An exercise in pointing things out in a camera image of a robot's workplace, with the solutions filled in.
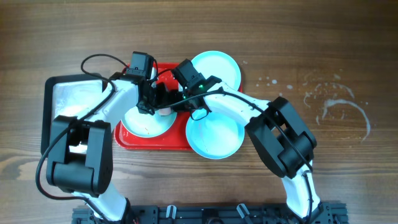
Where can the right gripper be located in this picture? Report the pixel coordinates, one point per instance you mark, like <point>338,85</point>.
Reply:
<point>178,96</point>

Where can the pale green plate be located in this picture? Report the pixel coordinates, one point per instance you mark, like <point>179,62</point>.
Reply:
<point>146,125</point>

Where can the blue plate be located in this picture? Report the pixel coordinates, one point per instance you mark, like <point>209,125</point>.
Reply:
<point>213,135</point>
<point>218,64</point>

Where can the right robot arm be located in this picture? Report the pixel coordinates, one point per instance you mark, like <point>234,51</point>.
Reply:
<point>282,140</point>

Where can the black tub of soapy water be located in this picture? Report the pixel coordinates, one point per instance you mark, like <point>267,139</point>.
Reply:
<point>66,95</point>

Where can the red plastic tray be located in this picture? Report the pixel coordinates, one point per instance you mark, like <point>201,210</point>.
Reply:
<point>174,139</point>

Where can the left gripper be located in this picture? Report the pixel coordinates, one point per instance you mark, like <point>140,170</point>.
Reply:
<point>162,94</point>

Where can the pink sponge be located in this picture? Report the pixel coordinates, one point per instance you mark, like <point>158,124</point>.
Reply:
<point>165,111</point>

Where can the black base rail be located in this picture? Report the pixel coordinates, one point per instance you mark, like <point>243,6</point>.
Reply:
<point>326,212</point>

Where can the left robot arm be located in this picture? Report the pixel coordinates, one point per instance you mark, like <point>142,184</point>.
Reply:
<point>79,156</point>

